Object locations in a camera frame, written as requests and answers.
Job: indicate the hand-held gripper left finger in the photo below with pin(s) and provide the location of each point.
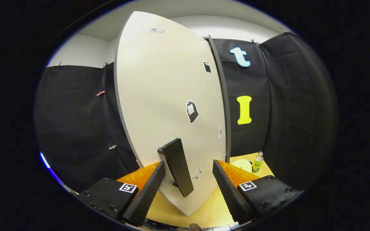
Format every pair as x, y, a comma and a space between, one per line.
148, 195

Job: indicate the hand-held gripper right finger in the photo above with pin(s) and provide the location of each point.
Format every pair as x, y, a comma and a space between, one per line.
229, 195

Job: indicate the grey shoe cabinet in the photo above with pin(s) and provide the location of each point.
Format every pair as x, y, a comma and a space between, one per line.
225, 99

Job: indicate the beige shoe cabinet door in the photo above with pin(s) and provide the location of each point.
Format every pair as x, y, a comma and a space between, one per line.
159, 80

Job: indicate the yellow plush toy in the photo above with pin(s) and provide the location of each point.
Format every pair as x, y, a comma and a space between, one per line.
241, 165

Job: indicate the green drink bottle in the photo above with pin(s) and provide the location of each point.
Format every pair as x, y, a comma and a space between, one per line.
257, 165

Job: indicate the black backdrop cloth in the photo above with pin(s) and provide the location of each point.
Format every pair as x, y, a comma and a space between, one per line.
75, 122

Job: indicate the pink cloth clip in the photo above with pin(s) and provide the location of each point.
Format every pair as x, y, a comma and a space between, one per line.
100, 93

